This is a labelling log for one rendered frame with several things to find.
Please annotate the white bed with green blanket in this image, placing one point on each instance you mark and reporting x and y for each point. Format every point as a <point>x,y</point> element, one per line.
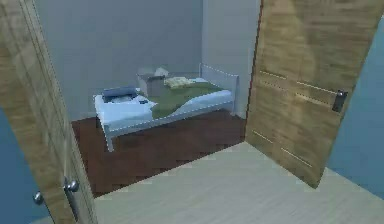
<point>180,100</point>

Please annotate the pale yellow pillow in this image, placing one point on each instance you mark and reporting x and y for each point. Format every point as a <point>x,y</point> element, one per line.
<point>178,82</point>

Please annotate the dark blue laptop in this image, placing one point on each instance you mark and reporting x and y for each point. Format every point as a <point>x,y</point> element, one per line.
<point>119,93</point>

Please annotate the silver round door knob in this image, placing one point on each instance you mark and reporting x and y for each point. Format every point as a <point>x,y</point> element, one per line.
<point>38,198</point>
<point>72,186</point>

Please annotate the wooden room door with knobs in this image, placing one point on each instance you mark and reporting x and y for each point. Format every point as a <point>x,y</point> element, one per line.
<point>36,110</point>

